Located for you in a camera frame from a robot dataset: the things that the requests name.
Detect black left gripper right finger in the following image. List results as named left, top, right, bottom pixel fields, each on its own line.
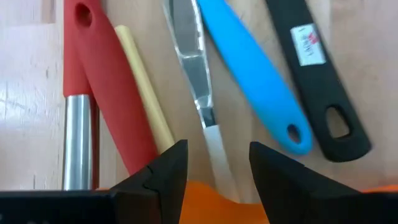
left=249, top=141, right=398, bottom=224

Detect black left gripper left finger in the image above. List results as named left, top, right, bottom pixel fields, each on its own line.
left=0, top=139, right=189, bottom=224

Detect black slotted nylon spoon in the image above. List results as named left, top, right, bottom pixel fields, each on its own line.
left=264, top=0, right=373, bottom=162

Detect blue silicone spoon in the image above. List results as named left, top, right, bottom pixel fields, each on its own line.
left=196, top=0, right=313, bottom=156

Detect red handled steel tongs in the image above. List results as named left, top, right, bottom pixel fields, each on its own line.
left=61, top=0, right=160, bottom=191

